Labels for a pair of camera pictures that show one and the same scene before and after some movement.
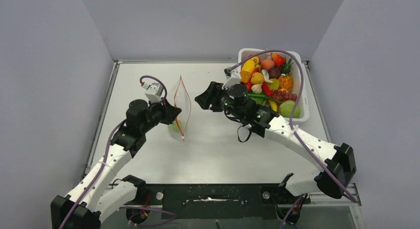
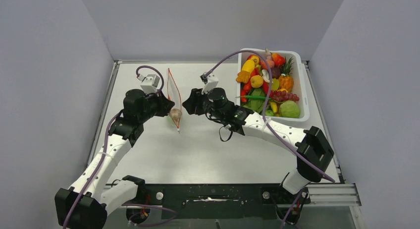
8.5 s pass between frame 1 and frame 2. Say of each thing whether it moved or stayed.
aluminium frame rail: stayed
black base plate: stayed
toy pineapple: stayed
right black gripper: moved
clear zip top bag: moved
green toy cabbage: stayed
